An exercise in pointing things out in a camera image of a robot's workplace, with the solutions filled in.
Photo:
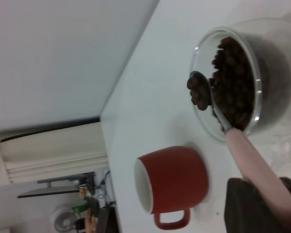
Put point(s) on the coffee beans pile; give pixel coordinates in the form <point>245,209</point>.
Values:
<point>235,80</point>

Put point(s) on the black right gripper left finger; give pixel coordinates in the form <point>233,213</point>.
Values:
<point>247,211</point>

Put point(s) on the green circuit board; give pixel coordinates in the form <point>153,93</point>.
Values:
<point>80,208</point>

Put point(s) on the red ceramic mug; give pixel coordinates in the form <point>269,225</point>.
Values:
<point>179,177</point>

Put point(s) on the small coffee bean heap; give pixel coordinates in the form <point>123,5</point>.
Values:
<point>197,89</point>

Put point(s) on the white ribbed cabinet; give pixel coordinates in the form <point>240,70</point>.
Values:
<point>55,153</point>

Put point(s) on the clear glass cup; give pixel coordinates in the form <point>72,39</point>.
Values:
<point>271,72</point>

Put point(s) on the white round fan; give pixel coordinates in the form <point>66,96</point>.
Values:
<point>63,218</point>

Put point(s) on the dark grey shelf frame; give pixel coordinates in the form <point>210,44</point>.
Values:
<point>53,190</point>

